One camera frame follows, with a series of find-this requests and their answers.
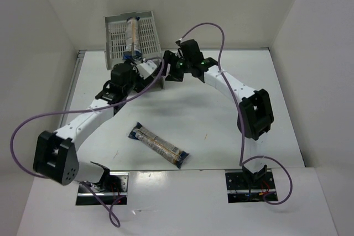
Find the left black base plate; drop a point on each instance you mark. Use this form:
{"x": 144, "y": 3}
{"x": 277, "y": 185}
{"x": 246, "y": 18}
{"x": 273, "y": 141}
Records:
{"x": 110, "y": 190}

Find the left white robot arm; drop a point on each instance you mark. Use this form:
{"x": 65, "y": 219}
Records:
{"x": 56, "y": 152}

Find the blue orange spaghetti bag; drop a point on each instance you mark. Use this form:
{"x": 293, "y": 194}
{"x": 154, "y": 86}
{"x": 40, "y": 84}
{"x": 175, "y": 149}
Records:
{"x": 133, "y": 49}

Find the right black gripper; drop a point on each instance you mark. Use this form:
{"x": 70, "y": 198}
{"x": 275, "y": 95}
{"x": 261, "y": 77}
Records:
{"x": 171, "y": 67}

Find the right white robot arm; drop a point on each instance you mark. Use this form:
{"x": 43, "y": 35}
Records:
{"x": 255, "y": 114}

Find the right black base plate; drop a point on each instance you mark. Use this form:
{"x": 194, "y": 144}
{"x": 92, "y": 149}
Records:
{"x": 239, "y": 191}

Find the aluminium frame rail left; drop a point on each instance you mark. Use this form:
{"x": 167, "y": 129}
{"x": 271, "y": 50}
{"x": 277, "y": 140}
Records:
{"x": 74, "y": 79}

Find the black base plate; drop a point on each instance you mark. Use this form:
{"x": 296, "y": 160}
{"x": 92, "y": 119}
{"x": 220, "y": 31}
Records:
{"x": 239, "y": 191}
{"x": 110, "y": 190}

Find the grey stacked tray shelf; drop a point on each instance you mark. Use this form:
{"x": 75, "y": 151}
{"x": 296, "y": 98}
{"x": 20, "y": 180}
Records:
{"x": 115, "y": 39}

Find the blue silver spaghetti bag front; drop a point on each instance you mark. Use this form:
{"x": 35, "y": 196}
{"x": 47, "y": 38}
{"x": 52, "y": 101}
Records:
{"x": 168, "y": 151}

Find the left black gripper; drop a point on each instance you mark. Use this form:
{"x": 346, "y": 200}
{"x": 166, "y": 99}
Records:
{"x": 133, "y": 63}

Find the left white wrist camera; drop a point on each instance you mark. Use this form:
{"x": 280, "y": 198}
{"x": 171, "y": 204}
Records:
{"x": 146, "y": 69}

